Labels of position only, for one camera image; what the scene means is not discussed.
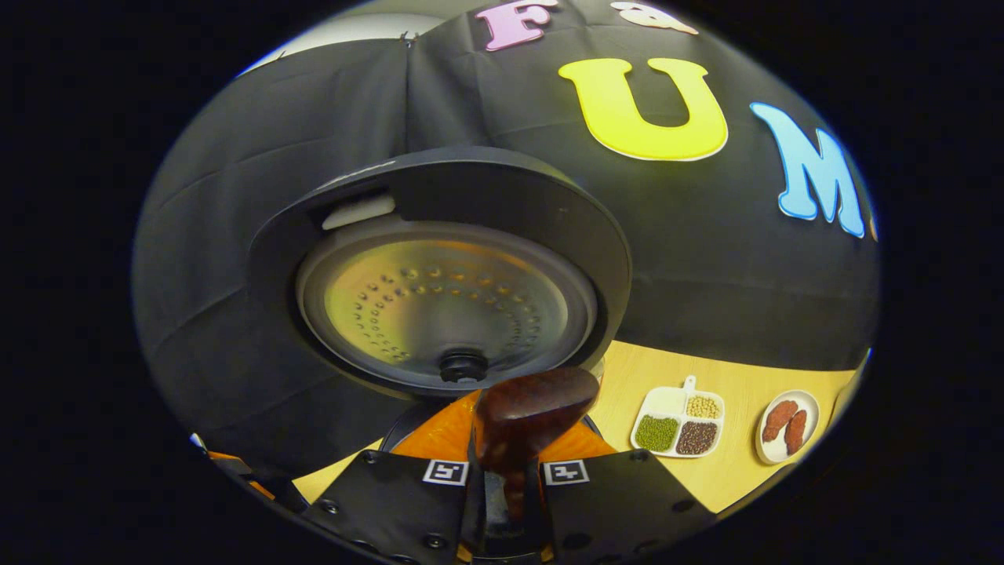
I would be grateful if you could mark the yellow bean pile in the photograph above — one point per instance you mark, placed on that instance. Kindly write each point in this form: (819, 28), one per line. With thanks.
(703, 406)

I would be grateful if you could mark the divided white dish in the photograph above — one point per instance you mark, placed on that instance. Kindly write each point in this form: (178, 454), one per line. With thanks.
(665, 400)

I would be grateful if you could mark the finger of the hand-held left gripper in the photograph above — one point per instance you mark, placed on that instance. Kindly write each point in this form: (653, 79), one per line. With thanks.
(263, 490)

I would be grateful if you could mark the dark wooden spoon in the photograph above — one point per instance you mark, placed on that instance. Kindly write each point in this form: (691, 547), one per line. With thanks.
(533, 408)

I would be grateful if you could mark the red meat piece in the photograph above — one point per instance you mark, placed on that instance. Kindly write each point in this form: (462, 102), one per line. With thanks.
(779, 420)
(796, 433)

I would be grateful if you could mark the green bean pile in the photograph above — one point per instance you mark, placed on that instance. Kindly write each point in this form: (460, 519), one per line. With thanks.
(656, 433)

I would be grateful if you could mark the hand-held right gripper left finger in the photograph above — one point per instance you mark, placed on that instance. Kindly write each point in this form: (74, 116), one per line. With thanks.
(392, 502)

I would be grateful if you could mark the dark red bean pile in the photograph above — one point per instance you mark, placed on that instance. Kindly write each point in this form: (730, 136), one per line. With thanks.
(697, 438)

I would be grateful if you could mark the black silver rice cooker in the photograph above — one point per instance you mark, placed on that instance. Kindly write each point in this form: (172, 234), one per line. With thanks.
(447, 306)

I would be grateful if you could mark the round white plate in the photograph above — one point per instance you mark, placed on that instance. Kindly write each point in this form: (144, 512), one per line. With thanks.
(773, 451)

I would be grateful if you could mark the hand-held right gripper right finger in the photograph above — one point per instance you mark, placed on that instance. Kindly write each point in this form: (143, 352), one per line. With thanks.
(620, 502)

